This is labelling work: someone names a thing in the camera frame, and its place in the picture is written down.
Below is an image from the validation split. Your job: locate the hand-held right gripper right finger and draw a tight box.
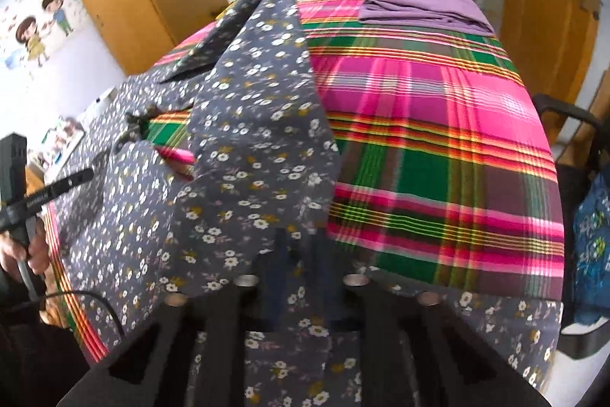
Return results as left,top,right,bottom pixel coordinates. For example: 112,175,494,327
329,245,549,407

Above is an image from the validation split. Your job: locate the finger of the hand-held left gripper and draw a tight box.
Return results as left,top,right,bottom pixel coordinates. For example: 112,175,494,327
27,167,95,213

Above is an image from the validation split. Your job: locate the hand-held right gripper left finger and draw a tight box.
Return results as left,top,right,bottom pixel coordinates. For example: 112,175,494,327
57,240,291,407

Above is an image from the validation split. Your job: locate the grey floral garment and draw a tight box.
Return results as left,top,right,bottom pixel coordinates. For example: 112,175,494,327
45,0,565,407

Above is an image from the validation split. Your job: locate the person's left forearm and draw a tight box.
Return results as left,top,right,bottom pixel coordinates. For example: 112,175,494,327
0,271,72,393

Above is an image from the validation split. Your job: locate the person's left hand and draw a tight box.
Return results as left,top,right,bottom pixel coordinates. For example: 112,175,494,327
0,221,51,279

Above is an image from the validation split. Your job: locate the brown fleece blanket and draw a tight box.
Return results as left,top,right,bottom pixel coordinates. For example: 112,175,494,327
38,293,77,331

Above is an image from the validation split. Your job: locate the pink green plaid blanket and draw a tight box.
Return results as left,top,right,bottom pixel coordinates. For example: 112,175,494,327
45,0,568,365

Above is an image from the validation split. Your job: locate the blue denim bag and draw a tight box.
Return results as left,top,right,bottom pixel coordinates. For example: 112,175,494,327
572,171,610,327

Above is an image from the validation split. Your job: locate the black office chair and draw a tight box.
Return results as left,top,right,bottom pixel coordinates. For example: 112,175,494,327
531,92,606,179

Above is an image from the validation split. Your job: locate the folded purple cloth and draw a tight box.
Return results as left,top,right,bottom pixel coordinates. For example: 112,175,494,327
357,0,496,37

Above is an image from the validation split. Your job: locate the wooden door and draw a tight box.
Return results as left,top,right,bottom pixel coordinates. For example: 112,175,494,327
498,0,604,141

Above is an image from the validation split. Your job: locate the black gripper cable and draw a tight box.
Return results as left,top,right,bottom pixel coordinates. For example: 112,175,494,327
10,288,125,338

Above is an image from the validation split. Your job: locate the cartoon wall sticker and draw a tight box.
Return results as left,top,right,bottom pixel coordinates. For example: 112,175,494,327
0,0,82,69

